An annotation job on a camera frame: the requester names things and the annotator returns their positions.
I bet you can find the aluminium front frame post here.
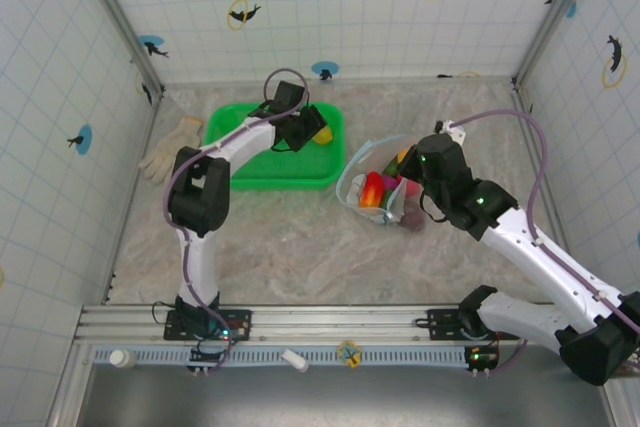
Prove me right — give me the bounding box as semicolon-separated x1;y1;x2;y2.
47;341;94;427

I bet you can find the white cotton work glove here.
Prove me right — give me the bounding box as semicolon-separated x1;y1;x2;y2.
138;115;205;183

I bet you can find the red yellow toy fruit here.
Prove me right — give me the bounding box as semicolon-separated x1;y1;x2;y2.
359;171;387;210

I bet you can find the small controller board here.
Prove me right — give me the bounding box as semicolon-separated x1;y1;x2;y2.
464;344;500;374
187;344;233;374

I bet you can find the white slotted cable duct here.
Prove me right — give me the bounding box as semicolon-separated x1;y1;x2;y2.
93;345;501;367

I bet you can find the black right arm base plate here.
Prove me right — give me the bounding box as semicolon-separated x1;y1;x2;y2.
425;306;521;341

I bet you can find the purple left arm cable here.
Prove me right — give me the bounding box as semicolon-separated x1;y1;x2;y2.
163;68;310;309

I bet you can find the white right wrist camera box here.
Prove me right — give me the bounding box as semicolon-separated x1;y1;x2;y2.
435;118;468;146

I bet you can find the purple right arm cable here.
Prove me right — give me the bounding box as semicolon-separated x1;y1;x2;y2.
449;109;640;336

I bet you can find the aluminium corner post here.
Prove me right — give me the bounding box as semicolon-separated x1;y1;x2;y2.
513;0;599;91
73;0;166;99

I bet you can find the clear elephant print zip-top bag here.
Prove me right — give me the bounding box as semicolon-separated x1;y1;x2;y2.
335;132;427;236

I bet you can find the green plastic mesh basket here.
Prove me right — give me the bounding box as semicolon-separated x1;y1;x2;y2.
202;101;347;192

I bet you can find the small left controller board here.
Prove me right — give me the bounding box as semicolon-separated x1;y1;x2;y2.
187;344;233;374

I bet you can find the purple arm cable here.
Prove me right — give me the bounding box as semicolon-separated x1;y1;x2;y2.
163;68;310;309
449;109;640;336

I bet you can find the small white upright bottle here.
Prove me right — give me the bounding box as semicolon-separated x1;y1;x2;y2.
108;348;137;370

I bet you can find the aluminium mounting rail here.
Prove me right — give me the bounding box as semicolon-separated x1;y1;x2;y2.
77;303;556;346

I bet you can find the round tree badge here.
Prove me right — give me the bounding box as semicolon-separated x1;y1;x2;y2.
337;339;365;370

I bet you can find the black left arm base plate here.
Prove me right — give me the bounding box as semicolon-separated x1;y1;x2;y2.
163;308;254;342

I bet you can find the small white tipped bottle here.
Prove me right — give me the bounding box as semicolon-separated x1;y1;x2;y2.
280;347;311;375

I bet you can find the small right controller board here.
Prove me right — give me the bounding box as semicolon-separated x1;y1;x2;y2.
464;344;500;374

